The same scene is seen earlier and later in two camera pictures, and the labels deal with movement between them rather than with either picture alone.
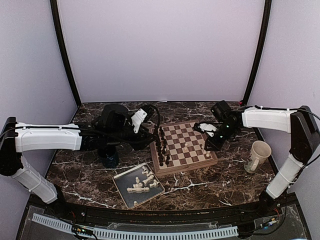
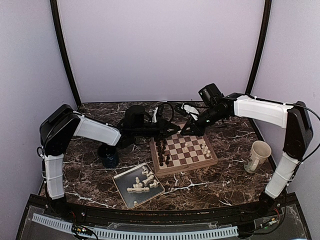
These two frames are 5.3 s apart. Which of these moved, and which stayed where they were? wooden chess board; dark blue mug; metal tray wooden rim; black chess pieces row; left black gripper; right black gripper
Moved: right black gripper; left black gripper
Stayed: black chess pieces row; wooden chess board; metal tray wooden rim; dark blue mug
